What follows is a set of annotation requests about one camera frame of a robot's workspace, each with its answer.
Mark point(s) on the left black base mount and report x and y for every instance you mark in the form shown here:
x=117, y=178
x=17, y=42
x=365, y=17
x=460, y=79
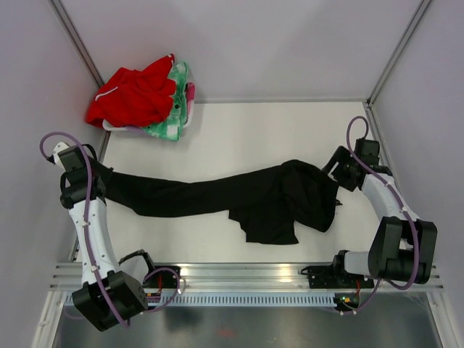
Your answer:
x=162, y=277

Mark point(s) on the red garment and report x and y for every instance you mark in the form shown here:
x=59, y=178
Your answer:
x=135, y=97

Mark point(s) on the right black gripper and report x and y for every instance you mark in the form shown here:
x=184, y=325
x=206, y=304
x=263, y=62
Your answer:
x=341, y=155

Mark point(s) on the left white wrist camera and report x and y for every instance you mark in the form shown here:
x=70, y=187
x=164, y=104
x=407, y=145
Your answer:
x=59, y=150

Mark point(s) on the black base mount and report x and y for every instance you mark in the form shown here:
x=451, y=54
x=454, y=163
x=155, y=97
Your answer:
x=320, y=277
x=162, y=277

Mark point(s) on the green white patterned garment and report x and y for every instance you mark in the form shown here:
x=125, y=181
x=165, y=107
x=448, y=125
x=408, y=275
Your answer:
x=180, y=74

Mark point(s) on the black trousers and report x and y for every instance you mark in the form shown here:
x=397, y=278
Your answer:
x=265, y=203

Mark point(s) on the aluminium mounting rail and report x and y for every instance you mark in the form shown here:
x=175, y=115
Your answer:
x=230, y=277

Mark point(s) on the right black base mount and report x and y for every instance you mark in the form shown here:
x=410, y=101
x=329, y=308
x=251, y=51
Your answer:
x=320, y=277

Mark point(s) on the white slotted cable duct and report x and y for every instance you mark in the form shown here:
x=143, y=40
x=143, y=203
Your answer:
x=254, y=299

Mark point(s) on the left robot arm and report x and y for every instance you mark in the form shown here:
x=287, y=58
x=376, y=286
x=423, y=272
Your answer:
x=112, y=292

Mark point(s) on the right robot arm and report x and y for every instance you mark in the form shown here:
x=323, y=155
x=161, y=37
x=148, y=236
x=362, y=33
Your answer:
x=402, y=251

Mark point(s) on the pink white garment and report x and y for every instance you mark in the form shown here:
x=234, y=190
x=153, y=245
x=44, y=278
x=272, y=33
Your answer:
x=190, y=94

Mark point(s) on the white laundry basket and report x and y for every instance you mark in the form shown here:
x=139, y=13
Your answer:
x=170, y=130

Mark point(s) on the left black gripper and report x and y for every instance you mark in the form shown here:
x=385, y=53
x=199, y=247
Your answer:
x=106, y=173

